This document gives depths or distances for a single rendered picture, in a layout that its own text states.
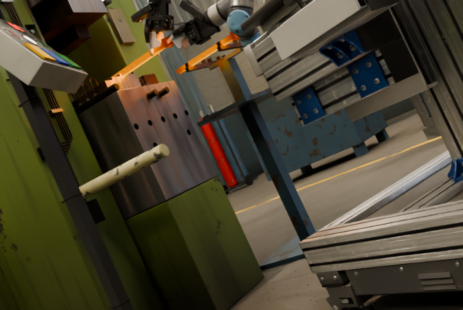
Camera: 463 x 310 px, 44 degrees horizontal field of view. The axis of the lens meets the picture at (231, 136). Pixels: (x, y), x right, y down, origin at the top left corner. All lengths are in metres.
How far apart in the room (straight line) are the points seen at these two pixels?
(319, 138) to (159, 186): 3.96
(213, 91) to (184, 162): 9.43
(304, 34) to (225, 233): 1.24
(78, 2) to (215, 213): 0.99
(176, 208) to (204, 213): 0.16
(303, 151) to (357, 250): 4.68
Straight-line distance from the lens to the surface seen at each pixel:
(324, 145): 5.93
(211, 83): 11.72
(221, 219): 2.33
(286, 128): 6.08
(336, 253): 1.46
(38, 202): 2.12
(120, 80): 2.30
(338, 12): 1.18
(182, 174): 2.23
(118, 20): 2.70
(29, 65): 1.65
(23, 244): 2.25
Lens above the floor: 0.50
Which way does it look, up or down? 2 degrees up
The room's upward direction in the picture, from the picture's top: 25 degrees counter-clockwise
